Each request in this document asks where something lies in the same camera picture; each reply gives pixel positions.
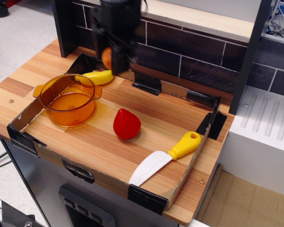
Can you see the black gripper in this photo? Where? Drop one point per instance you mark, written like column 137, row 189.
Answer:
column 114, row 26

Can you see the orange toy carrot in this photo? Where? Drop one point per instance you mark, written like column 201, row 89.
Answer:
column 106, row 57

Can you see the orange transparent plastic pot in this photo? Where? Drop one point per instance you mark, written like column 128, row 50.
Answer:
column 69, row 100

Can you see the cardboard fence with black tape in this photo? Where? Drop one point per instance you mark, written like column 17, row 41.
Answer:
column 92, row 150

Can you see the yellow toy banana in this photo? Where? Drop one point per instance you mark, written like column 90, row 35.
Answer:
column 98, row 77

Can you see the red toy strawberry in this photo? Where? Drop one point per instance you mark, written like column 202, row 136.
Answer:
column 126, row 125

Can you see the white toy sink drainboard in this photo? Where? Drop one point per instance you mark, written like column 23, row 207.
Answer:
column 254, row 147

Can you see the grey toy oven panel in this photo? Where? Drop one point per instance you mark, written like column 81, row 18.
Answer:
column 83, row 213

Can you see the dark grey left shelf post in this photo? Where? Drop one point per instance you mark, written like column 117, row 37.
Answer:
column 65, row 23

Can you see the dark grey shelf post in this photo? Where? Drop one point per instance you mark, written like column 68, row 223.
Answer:
column 65, row 23
column 257, row 34

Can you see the yellow handled white toy knife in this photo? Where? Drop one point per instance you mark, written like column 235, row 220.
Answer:
column 158, row 159

